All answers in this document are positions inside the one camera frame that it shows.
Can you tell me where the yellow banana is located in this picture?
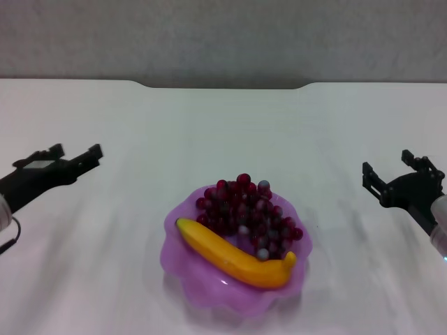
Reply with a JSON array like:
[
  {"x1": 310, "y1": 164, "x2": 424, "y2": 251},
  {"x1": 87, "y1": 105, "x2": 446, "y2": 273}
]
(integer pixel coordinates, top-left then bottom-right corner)
[{"x1": 175, "y1": 218, "x2": 298, "y2": 290}]

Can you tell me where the black cable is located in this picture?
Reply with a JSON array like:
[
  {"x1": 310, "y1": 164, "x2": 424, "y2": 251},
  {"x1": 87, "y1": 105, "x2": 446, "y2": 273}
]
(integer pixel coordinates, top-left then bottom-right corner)
[{"x1": 0, "y1": 216, "x2": 22, "y2": 255}]

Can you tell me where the dark red grape bunch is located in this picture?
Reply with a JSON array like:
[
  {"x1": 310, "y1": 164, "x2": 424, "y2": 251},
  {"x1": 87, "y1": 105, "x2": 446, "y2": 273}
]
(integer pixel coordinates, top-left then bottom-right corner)
[{"x1": 194, "y1": 173, "x2": 304, "y2": 261}]

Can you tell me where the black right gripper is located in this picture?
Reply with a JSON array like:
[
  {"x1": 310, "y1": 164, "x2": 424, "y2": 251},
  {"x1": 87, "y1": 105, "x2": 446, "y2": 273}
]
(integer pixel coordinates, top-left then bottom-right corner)
[{"x1": 362, "y1": 149, "x2": 447, "y2": 235}]

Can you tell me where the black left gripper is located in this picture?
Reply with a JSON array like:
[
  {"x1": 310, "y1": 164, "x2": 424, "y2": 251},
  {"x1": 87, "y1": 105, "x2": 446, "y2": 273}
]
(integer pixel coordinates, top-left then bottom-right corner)
[{"x1": 0, "y1": 142, "x2": 104, "y2": 214}]

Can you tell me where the purple wavy plastic plate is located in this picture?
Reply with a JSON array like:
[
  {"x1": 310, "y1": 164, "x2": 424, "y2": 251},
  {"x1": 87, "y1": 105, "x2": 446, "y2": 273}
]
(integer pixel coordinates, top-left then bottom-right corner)
[{"x1": 159, "y1": 184, "x2": 314, "y2": 319}]

